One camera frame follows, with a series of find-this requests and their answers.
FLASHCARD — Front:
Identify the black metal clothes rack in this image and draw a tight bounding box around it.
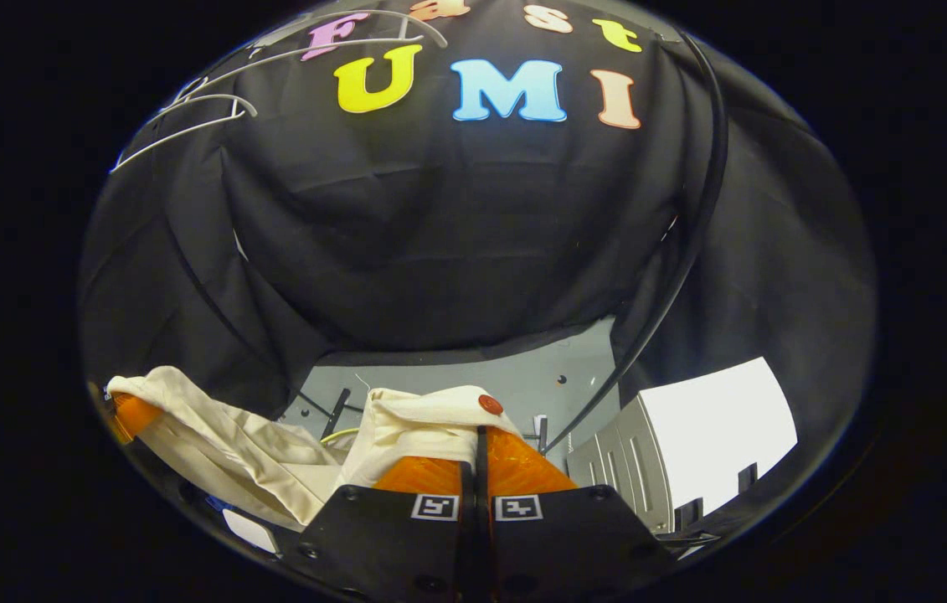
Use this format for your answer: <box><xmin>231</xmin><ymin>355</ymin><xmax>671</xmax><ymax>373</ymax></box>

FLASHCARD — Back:
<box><xmin>318</xmin><ymin>33</ymin><xmax>729</xmax><ymax>457</ymax></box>

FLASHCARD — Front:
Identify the white cabinet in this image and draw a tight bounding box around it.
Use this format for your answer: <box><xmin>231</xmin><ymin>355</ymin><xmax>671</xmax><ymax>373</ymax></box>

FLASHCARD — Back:
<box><xmin>565</xmin><ymin>358</ymin><xmax>800</xmax><ymax>537</ymax></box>

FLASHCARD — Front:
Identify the black backdrop cloth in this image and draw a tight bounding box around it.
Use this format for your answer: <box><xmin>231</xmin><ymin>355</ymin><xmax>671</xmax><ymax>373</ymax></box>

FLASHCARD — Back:
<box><xmin>78</xmin><ymin>0</ymin><xmax>880</xmax><ymax>554</ymax></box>

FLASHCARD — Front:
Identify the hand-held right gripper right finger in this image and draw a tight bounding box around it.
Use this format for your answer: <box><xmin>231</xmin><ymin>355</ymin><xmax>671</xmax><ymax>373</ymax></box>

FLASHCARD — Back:
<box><xmin>481</xmin><ymin>427</ymin><xmax>677</xmax><ymax>603</ymax></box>

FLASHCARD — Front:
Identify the white plastic hanger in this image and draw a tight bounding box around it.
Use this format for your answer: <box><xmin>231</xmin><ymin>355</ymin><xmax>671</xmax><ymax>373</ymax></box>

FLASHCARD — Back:
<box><xmin>109</xmin><ymin>94</ymin><xmax>260</xmax><ymax>174</ymax></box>
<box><xmin>163</xmin><ymin>10</ymin><xmax>449</xmax><ymax>110</ymax></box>

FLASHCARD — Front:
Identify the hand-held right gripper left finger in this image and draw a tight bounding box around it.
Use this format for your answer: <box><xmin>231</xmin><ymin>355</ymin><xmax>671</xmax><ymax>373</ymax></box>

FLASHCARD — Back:
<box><xmin>297</xmin><ymin>427</ymin><xmax>482</xmax><ymax>603</ymax></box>

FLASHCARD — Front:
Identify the cream button shirt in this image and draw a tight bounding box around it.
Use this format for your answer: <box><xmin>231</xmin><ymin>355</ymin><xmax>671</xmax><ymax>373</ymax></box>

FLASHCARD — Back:
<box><xmin>105</xmin><ymin>366</ymin><xmax>524</xmax><ymax>533</ymax></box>

